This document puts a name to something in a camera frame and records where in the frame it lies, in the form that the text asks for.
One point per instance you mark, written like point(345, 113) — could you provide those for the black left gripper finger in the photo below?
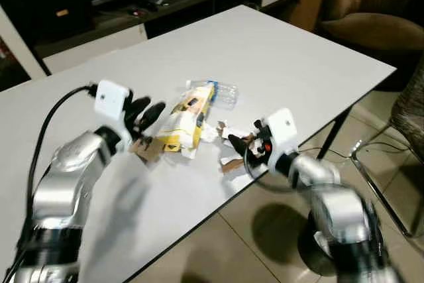
point(139, 107)
point(154, 114)

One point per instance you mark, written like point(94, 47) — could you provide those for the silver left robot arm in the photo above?
point(65, 183)

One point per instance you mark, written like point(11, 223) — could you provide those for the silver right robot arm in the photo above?
point(338, 210)

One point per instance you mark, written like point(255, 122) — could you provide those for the black round rubbish bin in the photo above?
point(311, 244)

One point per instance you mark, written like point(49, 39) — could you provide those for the small plain brown cardboard scrap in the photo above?
point(232, 165)

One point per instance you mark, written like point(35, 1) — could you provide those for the crumpled white tissue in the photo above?
point(213, 130)

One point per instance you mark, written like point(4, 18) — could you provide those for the brown cardboard scrap with print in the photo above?
point(147, 150)

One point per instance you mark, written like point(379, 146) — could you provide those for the yellow white snack bag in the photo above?
point(185, 118)

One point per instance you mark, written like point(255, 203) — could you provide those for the clear plastic bottle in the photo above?
point(225, 95)

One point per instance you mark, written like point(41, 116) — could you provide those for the white cabinet door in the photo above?
point(93, 48)

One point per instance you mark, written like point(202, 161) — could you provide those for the black table leg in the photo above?
point(334, 130)

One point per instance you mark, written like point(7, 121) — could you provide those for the small orange tag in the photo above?
point(63, 12)

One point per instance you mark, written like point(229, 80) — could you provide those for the metal framed fabric chair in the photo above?
point(411, 111)

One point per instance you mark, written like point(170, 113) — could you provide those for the white cabinet side panel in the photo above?
point(20, 44)

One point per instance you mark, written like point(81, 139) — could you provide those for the brown upholstered armchair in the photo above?
point(371, 31)

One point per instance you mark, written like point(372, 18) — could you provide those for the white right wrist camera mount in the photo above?
point(281, 127)

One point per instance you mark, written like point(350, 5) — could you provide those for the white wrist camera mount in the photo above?
point(111, 97)
point(281, 127)

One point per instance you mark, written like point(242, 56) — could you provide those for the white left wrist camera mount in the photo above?
point(111, 97)

